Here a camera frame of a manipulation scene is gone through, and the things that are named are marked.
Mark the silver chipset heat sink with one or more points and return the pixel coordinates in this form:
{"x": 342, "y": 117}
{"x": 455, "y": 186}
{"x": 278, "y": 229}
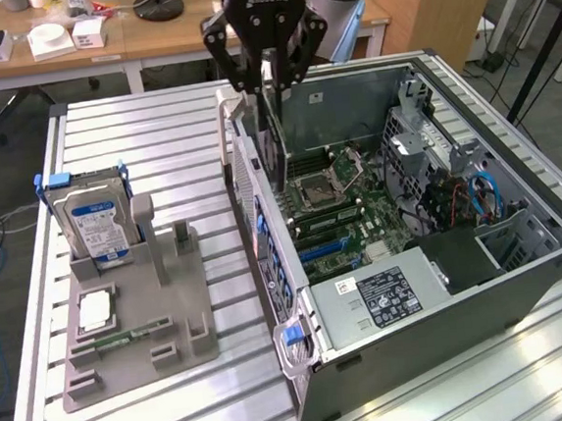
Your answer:
{"x": 377, "y": 251}

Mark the wooden desk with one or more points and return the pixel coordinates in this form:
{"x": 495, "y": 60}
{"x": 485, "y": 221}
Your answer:
{"x": 22, "y": 68}

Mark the black slanted pole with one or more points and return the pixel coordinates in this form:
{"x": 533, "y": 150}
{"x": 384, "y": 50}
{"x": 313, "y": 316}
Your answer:
{"x": 540, "y": 67}

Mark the metal socket cover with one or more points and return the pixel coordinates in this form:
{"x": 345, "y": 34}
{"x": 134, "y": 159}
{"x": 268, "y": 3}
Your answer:
{"x": 344, "y": 152}

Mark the grey cup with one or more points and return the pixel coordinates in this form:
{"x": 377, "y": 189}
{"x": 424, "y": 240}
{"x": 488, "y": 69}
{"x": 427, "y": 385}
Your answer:
{"x": 16, "y": 3}

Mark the long black expansion slot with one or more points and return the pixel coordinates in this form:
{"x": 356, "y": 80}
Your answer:
{"x": 319, "y": 240}

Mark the black lamp base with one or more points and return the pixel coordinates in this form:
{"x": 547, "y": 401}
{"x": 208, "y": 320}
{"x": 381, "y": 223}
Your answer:
{"x": 157, "y": 8}

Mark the grey power supply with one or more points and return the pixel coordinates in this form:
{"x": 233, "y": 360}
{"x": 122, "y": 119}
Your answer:
{"x": 349, "y": 313}

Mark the black plastic shroud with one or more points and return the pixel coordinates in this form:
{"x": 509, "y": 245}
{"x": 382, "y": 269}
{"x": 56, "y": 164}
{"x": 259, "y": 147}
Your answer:
{"x": 458, "y": 261}

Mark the hard disk with blue carrier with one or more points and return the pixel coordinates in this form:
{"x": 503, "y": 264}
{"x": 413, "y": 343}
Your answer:
{"x": 95, "y": 222}

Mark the CPU socket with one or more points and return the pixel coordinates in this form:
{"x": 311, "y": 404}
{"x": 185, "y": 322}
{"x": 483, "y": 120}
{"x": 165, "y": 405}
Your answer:
{"x": 316, "y": 188}

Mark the dark grey PC case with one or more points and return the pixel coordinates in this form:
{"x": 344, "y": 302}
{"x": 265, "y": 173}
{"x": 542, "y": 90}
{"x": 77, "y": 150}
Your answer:
{"x": 422, "y": 365}

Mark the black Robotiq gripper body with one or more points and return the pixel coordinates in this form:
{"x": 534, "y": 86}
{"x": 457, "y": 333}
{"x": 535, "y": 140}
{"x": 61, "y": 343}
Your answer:
{"x": 269, "y": 14}

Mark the grey parts rack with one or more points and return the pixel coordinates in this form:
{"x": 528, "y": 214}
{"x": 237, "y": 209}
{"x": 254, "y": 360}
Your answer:
{"x": 136, "y": 302}

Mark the green RAM stick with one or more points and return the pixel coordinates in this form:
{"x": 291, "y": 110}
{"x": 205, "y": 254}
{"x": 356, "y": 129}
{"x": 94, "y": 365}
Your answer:
{"x": 333, "y": 221}
{"x": 124, "y": 336}

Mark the white box on desk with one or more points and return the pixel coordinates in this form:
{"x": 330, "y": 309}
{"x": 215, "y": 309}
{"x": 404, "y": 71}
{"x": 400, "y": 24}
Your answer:
{"x": 52, "y": 38}

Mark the green motherboard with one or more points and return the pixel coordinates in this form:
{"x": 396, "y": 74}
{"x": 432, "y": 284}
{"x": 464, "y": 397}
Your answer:
{"x": 375, "y": 222}

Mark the silver CPU chip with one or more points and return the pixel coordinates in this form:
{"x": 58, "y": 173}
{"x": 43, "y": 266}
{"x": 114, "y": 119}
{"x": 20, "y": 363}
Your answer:
{"x": 97, "y": 310}

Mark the blue case latch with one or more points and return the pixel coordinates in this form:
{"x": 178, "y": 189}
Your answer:
{"x": 293, "y": 338}

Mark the blue expansion slot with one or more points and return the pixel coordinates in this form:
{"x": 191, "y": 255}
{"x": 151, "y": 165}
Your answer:
{"x": 324, "y": 251}

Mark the metal disk bay cage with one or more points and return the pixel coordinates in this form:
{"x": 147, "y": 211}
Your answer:
{"x": 405, "y": 143}
{"x": 534, "y": 235}

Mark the small white box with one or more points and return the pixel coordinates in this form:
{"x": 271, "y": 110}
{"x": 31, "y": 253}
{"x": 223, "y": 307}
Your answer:
{"x": 88, "y": 37}

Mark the wooden cabinet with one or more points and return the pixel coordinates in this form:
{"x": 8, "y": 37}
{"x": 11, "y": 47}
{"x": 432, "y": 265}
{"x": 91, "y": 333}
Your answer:
{"x": 440, "y": 4}

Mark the Nvidia GPU card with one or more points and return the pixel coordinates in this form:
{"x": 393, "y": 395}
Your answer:
{"x": 274, "y": 166}

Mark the black office chair base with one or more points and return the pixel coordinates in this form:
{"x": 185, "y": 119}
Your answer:
{"x": 0, "y": 136}

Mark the thin metal locking lever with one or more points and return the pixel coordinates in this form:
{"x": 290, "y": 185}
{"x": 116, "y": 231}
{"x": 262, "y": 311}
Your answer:
{"x": 294, "y": 162}

